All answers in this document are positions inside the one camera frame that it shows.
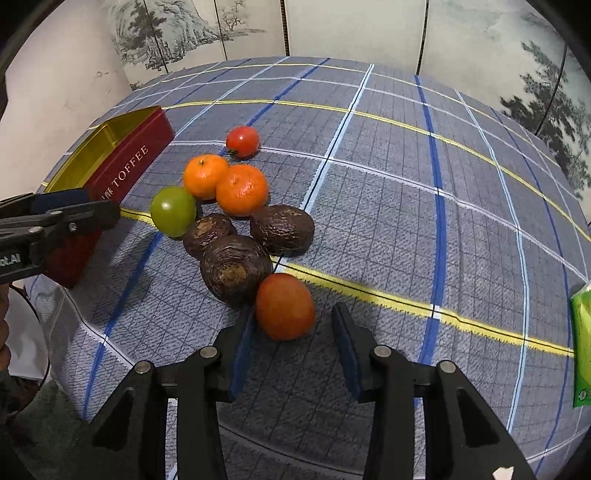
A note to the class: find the ink painting folding screen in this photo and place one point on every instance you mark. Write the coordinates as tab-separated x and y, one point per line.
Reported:
323	27

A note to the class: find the orange mandarin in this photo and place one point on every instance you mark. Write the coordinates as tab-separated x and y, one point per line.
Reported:
203	175
243	190

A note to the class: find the red and gold tin box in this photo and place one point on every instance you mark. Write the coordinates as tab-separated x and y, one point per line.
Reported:
124	170

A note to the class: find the green tomato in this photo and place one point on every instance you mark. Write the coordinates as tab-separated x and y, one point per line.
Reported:
173	211

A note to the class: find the person's left hand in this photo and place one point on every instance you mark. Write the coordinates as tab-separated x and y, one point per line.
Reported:
2	323

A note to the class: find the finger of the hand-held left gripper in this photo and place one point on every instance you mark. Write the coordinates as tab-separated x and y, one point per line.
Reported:
83	218
60	199

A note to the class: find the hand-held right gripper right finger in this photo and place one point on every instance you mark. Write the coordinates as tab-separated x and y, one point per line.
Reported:
346	351

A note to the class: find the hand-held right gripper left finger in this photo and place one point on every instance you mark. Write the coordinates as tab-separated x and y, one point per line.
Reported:
242	351

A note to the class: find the green tissue packet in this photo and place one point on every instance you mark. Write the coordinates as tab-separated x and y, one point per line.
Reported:
582	346

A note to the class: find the large red tomato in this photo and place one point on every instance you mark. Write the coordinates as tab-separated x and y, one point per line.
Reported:
285	309

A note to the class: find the small red tomato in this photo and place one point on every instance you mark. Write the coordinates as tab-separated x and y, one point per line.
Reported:
242	141

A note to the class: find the small brown passion fruit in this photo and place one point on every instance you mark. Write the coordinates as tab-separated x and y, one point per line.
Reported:
205	235

